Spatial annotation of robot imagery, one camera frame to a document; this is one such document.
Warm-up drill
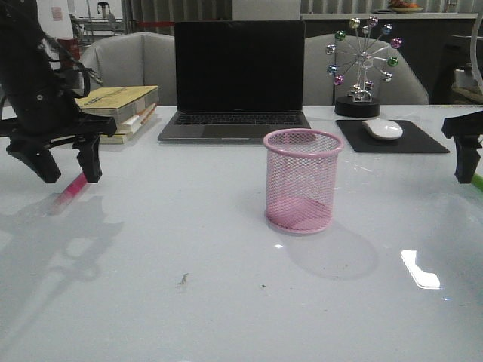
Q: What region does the red bin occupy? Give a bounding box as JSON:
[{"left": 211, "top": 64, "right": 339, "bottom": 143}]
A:
[{"left": 57, "top": 38, "right": 81, "bottom": 60}]

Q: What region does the red barrier belt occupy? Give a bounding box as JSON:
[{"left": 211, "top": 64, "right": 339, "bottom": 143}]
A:
[{"left": 135, "top": 21, "right": 175, "bottom": 28}]

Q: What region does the top yellow book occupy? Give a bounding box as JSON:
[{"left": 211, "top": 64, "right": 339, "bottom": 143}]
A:
[{"left": 75, "top": 85, "right": 159, "bottom": 124}]

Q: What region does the black mouse pad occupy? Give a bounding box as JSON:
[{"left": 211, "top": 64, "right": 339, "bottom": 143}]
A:
[{"left": 336, "top": 119, "right": 450, "bottom": 154}]

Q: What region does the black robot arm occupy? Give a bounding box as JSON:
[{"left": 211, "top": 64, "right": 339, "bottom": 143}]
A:
[{"left": 1, "top": 1, "right": 117, "bottom": 183}]

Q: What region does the ferris wheel desk ornament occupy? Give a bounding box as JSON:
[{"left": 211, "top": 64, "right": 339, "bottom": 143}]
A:
[{"left": 325, "top": 15, "right": 403, "bottom": 118}]

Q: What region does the pink highlighter pen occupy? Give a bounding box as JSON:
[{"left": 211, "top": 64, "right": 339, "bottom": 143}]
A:
[{"left": 48, "top": 173, "right": 88, "bottom": 215}]

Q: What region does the grey armchair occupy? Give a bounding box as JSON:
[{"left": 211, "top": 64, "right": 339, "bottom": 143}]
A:
[
  {"left": 81, "top": 32, "right": 177, "bottom": 106},
  {"left": 303, "top": 34, "right": 429, "bottom": 106}
]

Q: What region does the middle white book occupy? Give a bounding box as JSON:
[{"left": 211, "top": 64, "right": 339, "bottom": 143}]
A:
[{"left": 116, "top": 103, "right": 157, "bottom": 135}]

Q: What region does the bottom yellow book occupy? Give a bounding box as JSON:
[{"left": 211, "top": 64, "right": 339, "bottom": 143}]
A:
[{"left": 100, "top": 133, "right": 134, "bottom": 144}]

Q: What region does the green highlighter pen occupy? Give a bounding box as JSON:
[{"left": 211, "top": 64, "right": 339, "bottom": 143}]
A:
[{"left": 469, "top": 173, "right": 483, "bottom": 192}]

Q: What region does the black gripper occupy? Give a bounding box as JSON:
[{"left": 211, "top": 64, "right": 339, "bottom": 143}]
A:
[
  {"left": 1, "top": 75, "right": 117, "bottom": 183},
  {"left": 441, "top": 111, "right": 482, "bottom": 184}
]

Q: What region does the pink mesh pen holder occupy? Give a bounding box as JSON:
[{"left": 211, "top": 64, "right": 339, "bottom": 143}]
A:
[{"left": 263, "top": 128, "right": 343, "bottom": 234}]

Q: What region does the yellow book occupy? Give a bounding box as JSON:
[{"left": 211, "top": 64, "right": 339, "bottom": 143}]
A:
[
  {"left": 100, "top": 133, "right": 134, "bottom": 144},
  {"left": 75, "top": 85, "right": 159, "bottom": 124}
]

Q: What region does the left grey armchair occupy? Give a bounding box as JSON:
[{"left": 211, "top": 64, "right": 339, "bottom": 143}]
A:
[{"left": 81, "top": 32, "right": 177, "bottom": 106}]

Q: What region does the fruit bowl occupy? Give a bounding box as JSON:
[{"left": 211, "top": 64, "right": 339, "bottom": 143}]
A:
[{"left": 388, "top": 0, "right": 424, "bottom": 14}]

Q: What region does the white computer mouse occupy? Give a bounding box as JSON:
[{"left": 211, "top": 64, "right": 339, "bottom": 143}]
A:
[{"left": 362, "top": 118, "right": 404, "bottom": 140}]

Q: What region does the grey laptop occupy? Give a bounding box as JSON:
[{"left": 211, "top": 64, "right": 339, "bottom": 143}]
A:
[{"left": 158, "top": 20, "right": 309, "bottom": 142}]

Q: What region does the right grey armchair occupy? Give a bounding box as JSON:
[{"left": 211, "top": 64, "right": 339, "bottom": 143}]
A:
[{"left": 303, "top": 34, "right": 429, "bottom": 106}]

